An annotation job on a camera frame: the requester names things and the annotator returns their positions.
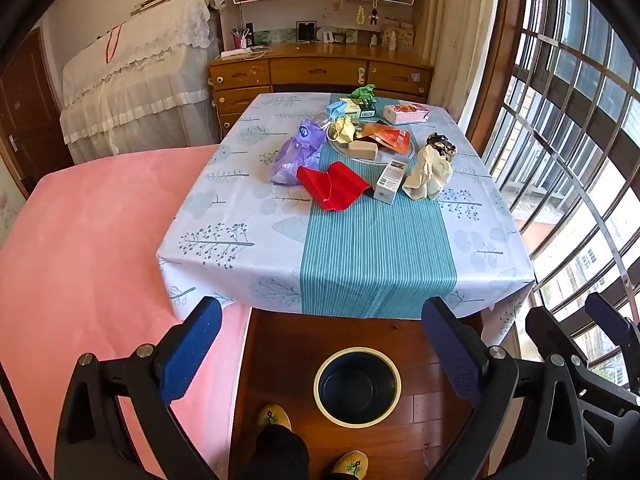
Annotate beige rectangular block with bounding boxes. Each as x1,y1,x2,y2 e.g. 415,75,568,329
348,140,378,160

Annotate pink bed cover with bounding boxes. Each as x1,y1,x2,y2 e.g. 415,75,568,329
0,144,252,478

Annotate black trouser legs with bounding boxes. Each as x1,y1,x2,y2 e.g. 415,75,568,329
246,424,362,480

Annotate dark blue trash bin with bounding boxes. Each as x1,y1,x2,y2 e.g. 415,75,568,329
314,347,402,429

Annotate cream paper bag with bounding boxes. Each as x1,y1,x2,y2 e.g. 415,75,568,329
402,144,452,200

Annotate orange snack packet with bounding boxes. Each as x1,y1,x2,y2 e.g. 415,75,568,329
361,122,410,155

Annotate wooden desk with drawers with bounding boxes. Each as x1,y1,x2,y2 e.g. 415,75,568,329
208,44,434,136

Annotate wooden bookshelf with books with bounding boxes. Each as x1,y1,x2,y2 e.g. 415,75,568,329
219,0,428,50

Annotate pale green small box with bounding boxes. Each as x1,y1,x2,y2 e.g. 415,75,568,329
340,98,361,120

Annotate yellow slipper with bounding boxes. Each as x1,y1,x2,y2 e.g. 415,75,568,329
329,450,369,480
257,404,292,430

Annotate white small carton box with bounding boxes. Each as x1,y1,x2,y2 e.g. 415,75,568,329
373,160,408,205

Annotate teal white patterned tablecloth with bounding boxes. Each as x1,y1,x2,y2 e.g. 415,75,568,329
157,92,534,344

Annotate yellow paper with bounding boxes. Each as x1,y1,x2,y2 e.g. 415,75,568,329
328,115,356,144

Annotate pink snack box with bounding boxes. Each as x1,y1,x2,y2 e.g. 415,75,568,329
383,103,430,125

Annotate brown wooden door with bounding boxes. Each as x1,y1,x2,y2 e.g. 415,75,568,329
1,28,74,193

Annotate purple plastic bag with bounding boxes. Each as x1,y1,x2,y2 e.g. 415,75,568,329
270,119,328,186

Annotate metal window grille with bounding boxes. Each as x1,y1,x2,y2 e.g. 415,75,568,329
483,0,639,387

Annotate black gold wrapper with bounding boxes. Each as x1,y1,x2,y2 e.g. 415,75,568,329
426,132,457,162

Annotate green wrapper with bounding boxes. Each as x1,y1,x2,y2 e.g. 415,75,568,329
349,84,376,108

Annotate lace covered piano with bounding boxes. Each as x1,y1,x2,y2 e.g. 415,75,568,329
60,0,220,164

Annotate left yellow slipper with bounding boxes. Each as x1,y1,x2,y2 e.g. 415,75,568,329
257,404,292,430

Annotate red paper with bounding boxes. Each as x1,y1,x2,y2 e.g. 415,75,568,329
297,162,372,211

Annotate right yellow slipper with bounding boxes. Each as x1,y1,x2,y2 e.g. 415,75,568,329
329,450,369,480

